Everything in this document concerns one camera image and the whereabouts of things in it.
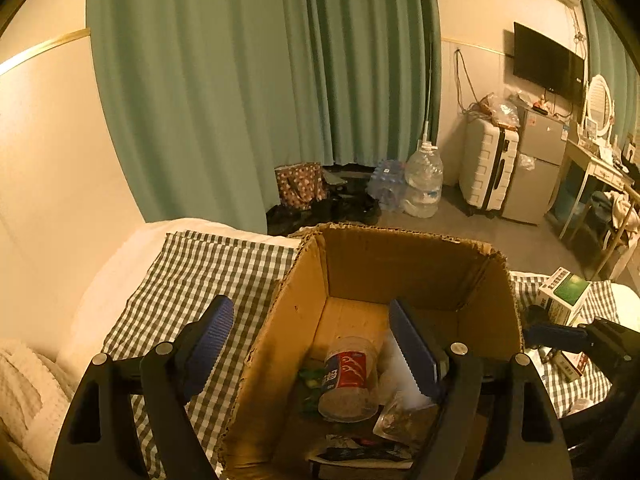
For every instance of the white clothes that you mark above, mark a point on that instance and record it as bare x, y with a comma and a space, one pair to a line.
625, 210

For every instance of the pile of dark shoes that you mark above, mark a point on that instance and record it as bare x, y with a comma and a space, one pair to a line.
345, 207

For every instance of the silver small fridge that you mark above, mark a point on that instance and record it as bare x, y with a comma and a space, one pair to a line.
535, 175

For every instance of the white pole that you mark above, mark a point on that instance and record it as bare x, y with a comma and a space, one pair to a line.
428, 90

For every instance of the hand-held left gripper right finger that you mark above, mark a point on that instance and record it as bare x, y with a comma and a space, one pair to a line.
415, 352

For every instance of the white dressing table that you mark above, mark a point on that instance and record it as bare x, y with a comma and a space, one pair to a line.
595, 165

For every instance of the wooden chair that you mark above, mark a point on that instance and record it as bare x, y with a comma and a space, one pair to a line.
617, 240

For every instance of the floral fabric bag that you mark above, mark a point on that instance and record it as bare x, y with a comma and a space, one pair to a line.
300, 185

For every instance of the clear plastic snack bag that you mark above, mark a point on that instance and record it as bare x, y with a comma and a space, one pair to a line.
400, 417

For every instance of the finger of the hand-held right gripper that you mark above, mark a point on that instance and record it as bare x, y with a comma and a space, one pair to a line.
555, 335

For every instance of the green wrapper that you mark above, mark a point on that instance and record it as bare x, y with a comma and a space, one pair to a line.
310, 377

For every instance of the pack of water bottles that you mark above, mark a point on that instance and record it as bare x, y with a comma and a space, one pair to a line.
387, 185

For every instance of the white oval mirror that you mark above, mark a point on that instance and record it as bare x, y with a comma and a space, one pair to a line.
599, 102

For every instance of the green white checkered cloth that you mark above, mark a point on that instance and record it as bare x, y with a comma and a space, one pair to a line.
200, 270

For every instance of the black wall television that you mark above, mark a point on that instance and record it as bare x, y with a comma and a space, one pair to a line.
547, 60

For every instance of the wide green curtain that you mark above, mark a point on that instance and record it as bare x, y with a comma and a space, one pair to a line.
225, 85

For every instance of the white knitted blanket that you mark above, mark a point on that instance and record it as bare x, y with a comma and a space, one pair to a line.
25, 385

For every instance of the clear cup with red label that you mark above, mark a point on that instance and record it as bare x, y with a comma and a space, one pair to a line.
350, 365

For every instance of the large clear water jug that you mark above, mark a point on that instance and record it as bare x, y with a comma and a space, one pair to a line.
424, 180

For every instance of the red yellow box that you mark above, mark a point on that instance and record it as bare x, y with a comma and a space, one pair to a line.
570, 362

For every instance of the narrow green curtain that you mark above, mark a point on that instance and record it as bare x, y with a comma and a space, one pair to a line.
607, 45

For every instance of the green white medicine box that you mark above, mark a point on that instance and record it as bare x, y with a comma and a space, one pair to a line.
570, 290

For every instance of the white suitcase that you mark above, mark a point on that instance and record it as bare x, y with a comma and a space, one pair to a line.
487, 165

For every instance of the dark pack with white label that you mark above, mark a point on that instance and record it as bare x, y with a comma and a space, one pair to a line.
350, 455

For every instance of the brown cardboard box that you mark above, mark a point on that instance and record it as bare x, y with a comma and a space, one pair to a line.
400, 260

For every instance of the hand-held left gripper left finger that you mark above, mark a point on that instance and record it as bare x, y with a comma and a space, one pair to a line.
210, 347

